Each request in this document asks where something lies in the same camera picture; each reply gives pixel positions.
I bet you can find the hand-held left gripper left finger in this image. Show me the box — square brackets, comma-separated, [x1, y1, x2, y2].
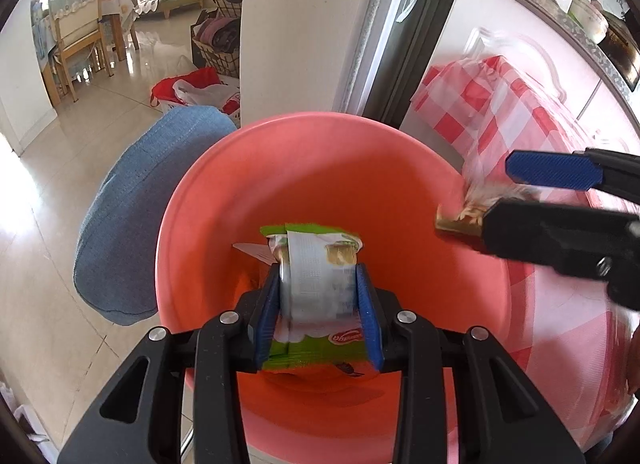
[57, 264, 283, 464]

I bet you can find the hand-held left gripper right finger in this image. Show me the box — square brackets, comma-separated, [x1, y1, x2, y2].
[355, 263, 586, 464]

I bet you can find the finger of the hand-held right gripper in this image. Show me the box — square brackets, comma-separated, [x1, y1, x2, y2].
[480, 196, 640, 315]
[505, 146, 640, 205]

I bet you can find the green snack packet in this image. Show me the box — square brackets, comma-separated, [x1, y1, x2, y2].
[260, 221, 383, 372]

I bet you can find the golden snack wrapper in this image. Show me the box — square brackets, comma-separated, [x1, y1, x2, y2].
[434, 181, 531, 245]

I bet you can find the orange plastic basin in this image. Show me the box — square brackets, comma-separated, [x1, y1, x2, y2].
[155, 113, 536, 464]

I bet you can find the red white checked tablecloth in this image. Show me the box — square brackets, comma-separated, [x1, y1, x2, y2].
[410, 55, 640, 450]

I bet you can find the large metal pot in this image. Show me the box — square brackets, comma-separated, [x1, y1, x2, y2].
[597, 9, 640, 92]

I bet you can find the white ceramic bowl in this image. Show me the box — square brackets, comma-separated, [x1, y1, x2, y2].
[570, 0, 613, 45]

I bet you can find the grey kitchen countertop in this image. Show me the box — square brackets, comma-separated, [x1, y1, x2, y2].
[450, 0, 640, 95]

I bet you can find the blue cushion stool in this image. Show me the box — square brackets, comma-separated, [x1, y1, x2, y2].
[73, 106, 238, 327]

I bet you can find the white plastic bag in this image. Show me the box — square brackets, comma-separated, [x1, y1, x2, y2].
[172, 79, 233, 107]

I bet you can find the red bag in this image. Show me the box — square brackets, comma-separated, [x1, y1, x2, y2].
[151, 68, 241, 115]

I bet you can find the wooden chair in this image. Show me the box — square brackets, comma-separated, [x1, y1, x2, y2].
[40, 0, 116, 105]

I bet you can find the wire rack with clothes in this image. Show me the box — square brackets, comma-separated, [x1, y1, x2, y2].
[190, 0, 248, 80]

